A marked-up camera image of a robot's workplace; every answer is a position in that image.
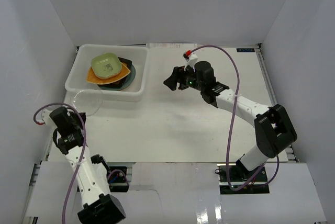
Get blue-grey round plate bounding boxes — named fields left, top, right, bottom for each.
left=98, top=65, right=136, bottom=91

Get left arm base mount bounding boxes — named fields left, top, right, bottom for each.
left=107, top=166, right=129, bottom=193

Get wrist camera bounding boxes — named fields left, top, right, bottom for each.
left=37, top=109, right=54, bottom=127
left=183, top=50, right=198, bottom=71

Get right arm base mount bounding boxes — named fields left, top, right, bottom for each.
left=214, top=165, right=268, bottom=186

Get papers at table back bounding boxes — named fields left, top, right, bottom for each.
left=146, top=43, right=197, bottom=50

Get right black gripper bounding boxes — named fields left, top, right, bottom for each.
left=164, top=63, right=205, bottom=92

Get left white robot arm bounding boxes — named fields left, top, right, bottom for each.
left=49, top=106, right=126, bottom=223

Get orange woven fan basket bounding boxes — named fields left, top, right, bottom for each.
left=86, top=64, right=131, bottom=85

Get white plastic bin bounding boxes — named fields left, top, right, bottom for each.
left=65, top=44, right=149, bottom=102

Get green square panda dish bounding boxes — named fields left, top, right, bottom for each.
left=91, top=53, right=122, bottom=80

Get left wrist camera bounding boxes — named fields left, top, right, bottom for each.
left=37, top=109, right=54, bottom=127

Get black square amber plate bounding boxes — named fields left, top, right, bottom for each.
left=111, top=57, right=132, bottom=85

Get blue label sticker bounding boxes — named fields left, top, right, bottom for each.
left=236, top=48, right=255, bottom=53

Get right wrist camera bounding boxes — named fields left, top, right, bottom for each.
left=183, top=50, right=198, bottom=71

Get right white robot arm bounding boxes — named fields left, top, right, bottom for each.
left=163, top=61, right=297, bottom=182

